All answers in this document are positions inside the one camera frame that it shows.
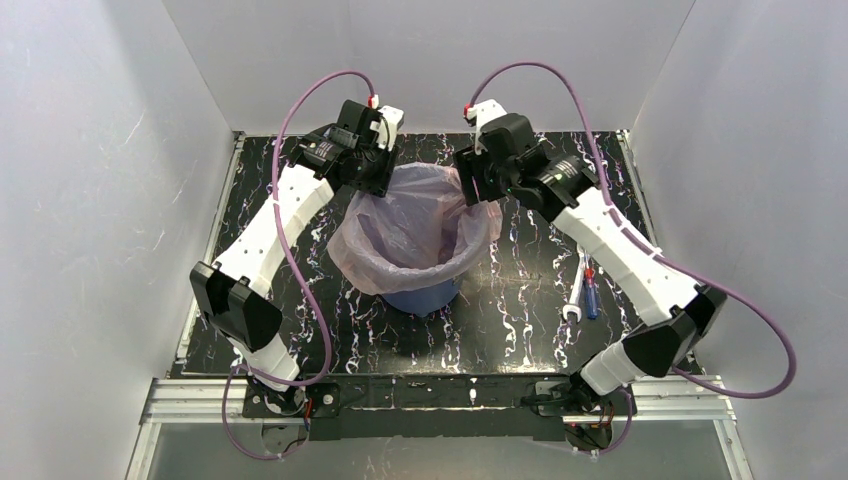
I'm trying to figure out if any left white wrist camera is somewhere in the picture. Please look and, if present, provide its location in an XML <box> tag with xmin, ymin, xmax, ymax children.
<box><xmin>368</xmin><ymin>94</ymin><xmax>404</xmax><ymax>152</ymax></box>

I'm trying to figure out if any silver open-end wrench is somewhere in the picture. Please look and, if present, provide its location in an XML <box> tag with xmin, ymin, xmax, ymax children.
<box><xmin>562</xmin><ymin>245</ymin><xmax>588</xmax><ymax>323</ymax></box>

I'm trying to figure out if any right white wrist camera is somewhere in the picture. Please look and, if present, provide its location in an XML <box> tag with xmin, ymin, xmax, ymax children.
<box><xmin>463</xmin><ymin>99</ymin><xmax>507</xmax><ymax>130</ymax></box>

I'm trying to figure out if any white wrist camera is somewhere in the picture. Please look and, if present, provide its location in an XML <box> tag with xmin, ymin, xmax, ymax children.
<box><xmin>368</xmin><ymin>94</ymin><xmax>404</xmax><ymax>152</ymax></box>
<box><xmin>463</xmin><ymin>99</ymin><xmax>507</xmax><ymax>130</ymax></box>

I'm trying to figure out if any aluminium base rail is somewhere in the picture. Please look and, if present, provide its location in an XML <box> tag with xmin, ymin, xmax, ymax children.
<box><xmin>128</xmin><ymin>374</ymin><xmax>752</xmax><ymax>479</ymax></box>

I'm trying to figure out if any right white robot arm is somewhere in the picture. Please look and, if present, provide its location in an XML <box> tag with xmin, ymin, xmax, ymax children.
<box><xmin>454</xmin><ymin>102</ymin><xmax>727</xmax><ymax>401</ymax></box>

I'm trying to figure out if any blue plastic trash bin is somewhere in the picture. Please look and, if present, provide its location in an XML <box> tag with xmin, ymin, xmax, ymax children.
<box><xmin>381</xmin><ymin>278</ymin><xmax>461</xmax><ymax>317</ymax></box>

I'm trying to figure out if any blue handled screwdriver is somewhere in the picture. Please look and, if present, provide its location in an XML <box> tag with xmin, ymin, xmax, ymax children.
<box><xmin>584</xmin><ymin>288</ymin><xmax>600</xmax><ymax>320</ymax></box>

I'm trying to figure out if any pink plastic trash bag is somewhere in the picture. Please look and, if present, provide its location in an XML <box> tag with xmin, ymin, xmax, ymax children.
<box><xmin>327</xmin><ymin>162</ymin><xmax>503</xmax><ymax>295</ymax></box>

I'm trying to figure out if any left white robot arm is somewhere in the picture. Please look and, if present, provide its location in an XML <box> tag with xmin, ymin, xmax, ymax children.
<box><xmin>189</xmin><ymin>100</ymin><xmax>405</xmax><ymax>392</ymax></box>

